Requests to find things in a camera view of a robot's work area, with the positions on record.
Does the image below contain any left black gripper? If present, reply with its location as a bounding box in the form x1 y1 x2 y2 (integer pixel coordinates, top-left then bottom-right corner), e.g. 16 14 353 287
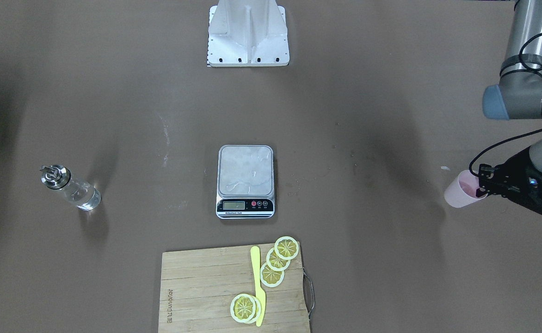
477 148 542 215

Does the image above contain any pink plastic cup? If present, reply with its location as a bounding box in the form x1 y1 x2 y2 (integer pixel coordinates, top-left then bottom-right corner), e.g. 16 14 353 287
444 169 487 208

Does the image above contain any glass sauce bottle metal spout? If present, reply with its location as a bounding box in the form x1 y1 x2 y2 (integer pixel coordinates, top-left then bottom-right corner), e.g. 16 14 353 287
40 164 102 211

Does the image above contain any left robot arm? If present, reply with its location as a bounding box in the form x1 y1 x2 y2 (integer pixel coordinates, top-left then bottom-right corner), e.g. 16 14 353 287
471 0 542 215

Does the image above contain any digital kitchen scale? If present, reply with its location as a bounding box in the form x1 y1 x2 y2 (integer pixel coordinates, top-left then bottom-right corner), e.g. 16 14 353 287
216 145 276 219

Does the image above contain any lemon slice top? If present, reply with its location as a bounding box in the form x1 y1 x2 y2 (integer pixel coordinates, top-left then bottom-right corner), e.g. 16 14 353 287
274 236 299 260

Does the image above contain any yellow plastic knife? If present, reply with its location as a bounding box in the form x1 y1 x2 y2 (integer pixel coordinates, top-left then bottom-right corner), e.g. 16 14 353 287
250 245 266 327

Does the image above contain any lemon slice front pair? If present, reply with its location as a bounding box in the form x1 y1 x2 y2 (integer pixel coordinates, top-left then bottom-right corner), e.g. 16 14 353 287
229 293 262 324

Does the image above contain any bamboo cutting board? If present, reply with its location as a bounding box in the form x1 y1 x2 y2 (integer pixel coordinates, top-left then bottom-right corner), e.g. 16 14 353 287
158 245 314 333

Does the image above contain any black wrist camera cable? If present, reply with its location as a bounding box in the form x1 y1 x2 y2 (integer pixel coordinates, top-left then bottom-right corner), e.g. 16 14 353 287
468 31 542 179

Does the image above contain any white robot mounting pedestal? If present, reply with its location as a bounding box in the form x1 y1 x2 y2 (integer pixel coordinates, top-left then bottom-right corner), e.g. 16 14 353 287
206 0 290 68

